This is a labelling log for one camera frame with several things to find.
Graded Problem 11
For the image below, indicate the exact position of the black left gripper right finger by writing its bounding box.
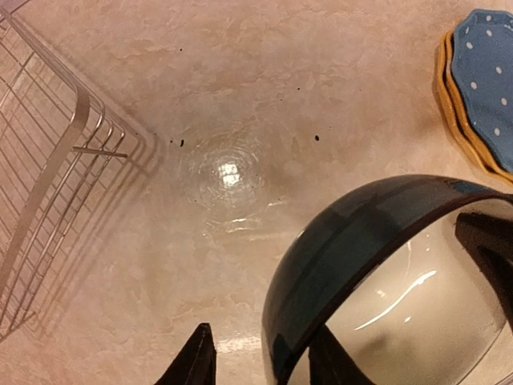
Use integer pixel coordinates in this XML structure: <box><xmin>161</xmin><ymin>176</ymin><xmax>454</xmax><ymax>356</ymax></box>
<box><xmin>304</xmin><ymin>212</ymin><xmax>513</xmax><ymax>385</ymax></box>

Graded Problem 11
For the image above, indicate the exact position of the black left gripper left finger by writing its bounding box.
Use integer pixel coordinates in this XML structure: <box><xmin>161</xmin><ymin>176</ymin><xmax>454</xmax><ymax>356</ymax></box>
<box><xmin>155</xmin><ymin>322</ymin><xmax>216</xmax><ymax>385</ymax></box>

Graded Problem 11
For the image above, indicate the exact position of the yellow dotted plate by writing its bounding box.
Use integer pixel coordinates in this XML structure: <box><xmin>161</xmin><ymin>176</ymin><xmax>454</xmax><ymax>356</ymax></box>
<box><xmin>436</xmin><ymin>31</ymin><xmax>513</xmax><ymax>186</ymax></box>
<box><xmin>444</xmin><ymin>30</ymin><xmax>513</xmax><ymax>177</ymax></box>

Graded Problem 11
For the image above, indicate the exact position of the dark teal white bowl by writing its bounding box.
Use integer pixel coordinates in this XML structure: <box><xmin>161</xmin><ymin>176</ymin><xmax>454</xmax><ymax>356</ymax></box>
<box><xmin>262</xmin><ymin>175</ymin><xmax>512</xmax><ymax>384</ymax></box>

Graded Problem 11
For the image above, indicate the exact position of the blue dotted plate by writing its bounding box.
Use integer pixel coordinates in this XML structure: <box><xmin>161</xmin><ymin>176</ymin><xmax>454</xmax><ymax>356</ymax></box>
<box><xmin>450</xmin><ymin>9</ymin><xmax>512</xmax><ymax>175</ymax></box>

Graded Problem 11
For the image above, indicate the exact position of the metal wire dish rack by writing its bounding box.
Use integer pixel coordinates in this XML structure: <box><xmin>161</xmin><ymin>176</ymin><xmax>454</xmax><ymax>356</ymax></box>
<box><xmin>0</xmin><ymin>7</ymin><xmax>161</xmax><ymax>342</ymax></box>

